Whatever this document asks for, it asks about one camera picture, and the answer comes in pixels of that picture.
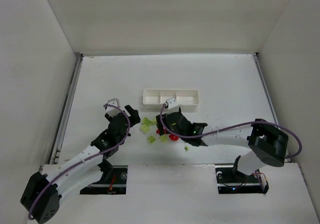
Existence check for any green square lego plate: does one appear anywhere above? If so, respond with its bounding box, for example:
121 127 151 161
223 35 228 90
147 136 156 144
140 124 150 134
142 117 152 126

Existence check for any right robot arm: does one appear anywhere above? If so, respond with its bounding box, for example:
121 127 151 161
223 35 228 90
156 111 289 176

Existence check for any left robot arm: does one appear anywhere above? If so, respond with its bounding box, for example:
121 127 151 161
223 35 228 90
20 103 141 224

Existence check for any red round lego piece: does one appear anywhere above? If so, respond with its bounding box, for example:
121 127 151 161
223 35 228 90
169 134 179 141

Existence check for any white three-compartment tray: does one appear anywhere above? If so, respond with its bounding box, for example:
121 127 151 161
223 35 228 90
142 89 200 111

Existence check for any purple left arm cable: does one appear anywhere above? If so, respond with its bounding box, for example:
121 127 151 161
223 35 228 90
27 104 132 221

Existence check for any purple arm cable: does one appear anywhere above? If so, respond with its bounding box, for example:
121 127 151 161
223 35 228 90
159 103 304 159
27 104 132 221

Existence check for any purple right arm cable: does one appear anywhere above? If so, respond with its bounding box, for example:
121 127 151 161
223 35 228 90
159 103 304 159

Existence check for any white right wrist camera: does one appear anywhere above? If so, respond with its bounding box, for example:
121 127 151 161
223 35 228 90
165 97 180 114

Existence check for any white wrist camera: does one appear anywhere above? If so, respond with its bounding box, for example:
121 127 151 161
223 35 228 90
103 98 121 117
165 97 180 114

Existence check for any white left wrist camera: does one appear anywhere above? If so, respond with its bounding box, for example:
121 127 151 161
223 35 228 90
103 98 121 117

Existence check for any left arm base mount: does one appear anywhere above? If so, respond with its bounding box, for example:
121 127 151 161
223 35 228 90
80 165 128 195

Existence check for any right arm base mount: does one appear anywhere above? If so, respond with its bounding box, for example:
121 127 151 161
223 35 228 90
215 156 270 195

